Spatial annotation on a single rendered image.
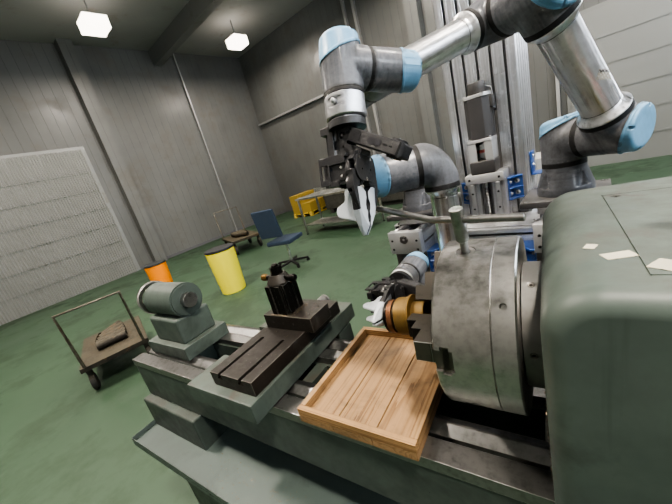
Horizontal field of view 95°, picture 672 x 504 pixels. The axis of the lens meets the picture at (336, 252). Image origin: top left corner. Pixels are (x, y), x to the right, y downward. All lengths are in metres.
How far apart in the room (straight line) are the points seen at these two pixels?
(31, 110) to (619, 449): 10.34
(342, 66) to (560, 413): 0.60
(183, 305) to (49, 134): 9.01
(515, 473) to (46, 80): 10.58
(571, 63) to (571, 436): 0.78
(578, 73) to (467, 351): 0.71
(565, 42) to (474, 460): 0.89
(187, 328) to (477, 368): 1.11
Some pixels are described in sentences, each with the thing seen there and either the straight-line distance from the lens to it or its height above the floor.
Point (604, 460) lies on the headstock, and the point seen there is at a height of 1.04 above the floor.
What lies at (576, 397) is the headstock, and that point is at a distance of 0.47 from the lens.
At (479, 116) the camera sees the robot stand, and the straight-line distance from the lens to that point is 1.30.
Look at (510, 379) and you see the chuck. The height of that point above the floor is 1.08.
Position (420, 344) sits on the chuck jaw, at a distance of 0.59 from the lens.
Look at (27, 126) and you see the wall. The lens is 10.16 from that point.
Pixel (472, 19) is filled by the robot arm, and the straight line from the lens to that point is 0.97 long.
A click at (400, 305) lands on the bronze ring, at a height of 1.11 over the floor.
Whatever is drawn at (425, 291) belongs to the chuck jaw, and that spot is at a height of 1.13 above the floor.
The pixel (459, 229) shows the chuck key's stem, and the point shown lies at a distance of 0.56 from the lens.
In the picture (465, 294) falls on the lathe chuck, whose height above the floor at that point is 1.19.
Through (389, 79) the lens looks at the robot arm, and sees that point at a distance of 0.66.
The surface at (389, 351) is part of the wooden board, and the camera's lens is 0.96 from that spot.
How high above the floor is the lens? 1.44
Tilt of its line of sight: 16 degrees down
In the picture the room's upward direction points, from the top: 15 degrees counter-clockwise
